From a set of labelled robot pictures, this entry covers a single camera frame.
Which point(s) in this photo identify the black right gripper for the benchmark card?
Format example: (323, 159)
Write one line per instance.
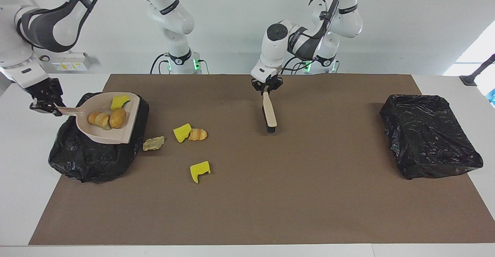
(46, 90)

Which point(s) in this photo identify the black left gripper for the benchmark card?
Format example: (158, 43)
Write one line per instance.
(267, 83)

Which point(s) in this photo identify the beige brush with black bristles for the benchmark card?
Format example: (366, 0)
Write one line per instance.
(269, 112)

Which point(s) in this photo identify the beige plastic dustpan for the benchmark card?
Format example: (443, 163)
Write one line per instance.
(83, 122)

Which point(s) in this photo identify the orange striped toy croissant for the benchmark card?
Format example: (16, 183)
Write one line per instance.
(98, 120)
(198, 134)

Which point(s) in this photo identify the brown toy bread roll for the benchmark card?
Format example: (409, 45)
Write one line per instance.
(118, 118)

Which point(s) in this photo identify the green and yellow sponge piece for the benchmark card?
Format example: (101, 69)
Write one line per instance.
(120, 102)

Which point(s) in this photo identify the yellow sponge wedge piece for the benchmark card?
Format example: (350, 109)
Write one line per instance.
(181, 133)

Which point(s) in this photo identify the pale cream foam chunk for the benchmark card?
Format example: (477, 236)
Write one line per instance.
(152, 144)

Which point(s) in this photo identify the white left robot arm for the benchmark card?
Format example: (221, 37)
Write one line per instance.
(274, 52)

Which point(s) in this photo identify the black bag lined bin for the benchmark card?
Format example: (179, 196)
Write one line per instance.
(429, 141)
(96, 164)

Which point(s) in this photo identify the notched yellow sponge piece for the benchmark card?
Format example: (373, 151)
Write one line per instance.
(199, 168)

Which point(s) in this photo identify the brown table mat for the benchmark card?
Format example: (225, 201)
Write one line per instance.
(328, 210)

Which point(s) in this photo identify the blue object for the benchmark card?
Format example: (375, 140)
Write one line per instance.
(492, 97)

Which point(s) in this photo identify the white wall socket box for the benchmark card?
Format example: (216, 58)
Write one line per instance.
(73, 61)

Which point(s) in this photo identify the black camera stand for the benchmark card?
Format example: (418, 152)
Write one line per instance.
(470, 79)

